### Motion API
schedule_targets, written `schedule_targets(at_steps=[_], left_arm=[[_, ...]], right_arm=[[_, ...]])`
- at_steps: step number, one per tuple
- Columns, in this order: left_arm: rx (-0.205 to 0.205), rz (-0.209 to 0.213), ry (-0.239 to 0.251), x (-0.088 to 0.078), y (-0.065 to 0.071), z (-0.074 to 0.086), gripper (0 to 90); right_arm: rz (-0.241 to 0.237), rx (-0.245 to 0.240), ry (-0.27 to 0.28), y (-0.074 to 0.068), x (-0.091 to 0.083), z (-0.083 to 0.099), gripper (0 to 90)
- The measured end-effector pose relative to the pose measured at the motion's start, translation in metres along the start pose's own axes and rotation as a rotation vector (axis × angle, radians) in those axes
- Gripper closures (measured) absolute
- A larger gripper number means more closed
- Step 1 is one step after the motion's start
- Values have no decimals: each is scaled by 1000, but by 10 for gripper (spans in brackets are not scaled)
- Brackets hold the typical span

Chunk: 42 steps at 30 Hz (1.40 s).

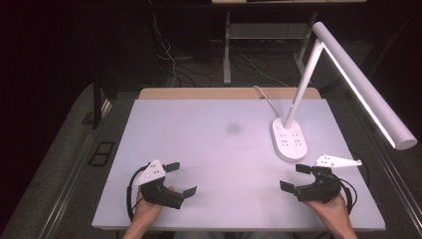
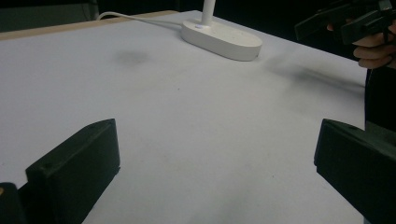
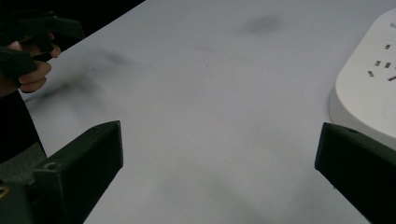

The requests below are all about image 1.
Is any grey metal table frame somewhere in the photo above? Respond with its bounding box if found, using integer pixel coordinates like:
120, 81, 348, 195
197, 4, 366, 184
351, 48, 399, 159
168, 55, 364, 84
222, 10, 318, 87

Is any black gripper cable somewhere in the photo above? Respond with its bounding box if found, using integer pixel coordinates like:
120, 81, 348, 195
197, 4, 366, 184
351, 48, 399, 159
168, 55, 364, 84
337, 177, 358, 214
125, 161, 151, 222

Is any person's left hand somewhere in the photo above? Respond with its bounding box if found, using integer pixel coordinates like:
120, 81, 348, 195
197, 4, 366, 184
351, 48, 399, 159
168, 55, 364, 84
132, 185, 176, 231

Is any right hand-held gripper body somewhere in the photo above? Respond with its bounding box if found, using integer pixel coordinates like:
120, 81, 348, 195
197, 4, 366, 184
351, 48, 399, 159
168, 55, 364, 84
293, 153, 363, 204

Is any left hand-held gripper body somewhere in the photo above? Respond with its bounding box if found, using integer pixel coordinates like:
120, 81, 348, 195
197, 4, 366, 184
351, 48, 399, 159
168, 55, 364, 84
133, 158, 186, 210

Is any white desk lamp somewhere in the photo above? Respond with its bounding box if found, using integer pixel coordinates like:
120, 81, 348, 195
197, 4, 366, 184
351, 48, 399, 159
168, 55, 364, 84
271, 21, 419, 164

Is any grey metal rail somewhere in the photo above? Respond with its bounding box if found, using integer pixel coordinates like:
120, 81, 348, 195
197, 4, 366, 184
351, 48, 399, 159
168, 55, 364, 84
38, 98, 113, 239
346, 98, 422, 230

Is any white floor cable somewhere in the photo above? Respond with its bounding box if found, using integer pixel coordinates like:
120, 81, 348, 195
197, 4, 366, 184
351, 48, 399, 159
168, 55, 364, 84
150, 11, 178, 88

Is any white lamp cable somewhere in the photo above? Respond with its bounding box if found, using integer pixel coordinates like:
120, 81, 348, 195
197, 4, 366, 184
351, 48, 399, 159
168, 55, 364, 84
253, 85, 282, 120

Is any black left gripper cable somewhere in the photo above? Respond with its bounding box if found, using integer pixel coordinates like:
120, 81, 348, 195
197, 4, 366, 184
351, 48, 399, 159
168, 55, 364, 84
125, 161, 151, 222

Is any person's right hand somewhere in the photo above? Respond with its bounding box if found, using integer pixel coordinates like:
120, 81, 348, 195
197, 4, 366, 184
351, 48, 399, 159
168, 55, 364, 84
304, 193, 352, 231

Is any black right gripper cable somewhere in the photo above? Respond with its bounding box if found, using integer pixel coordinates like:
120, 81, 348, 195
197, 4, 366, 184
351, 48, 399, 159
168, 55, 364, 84
337, 177, 358, 214

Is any black rectangular floor frame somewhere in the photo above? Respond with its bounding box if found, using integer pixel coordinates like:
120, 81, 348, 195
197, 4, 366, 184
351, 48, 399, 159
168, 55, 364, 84
87, 140, 116, 167

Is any dark metal post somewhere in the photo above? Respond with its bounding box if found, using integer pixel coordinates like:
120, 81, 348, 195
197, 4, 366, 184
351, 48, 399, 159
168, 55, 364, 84
92, 78, 104, 129

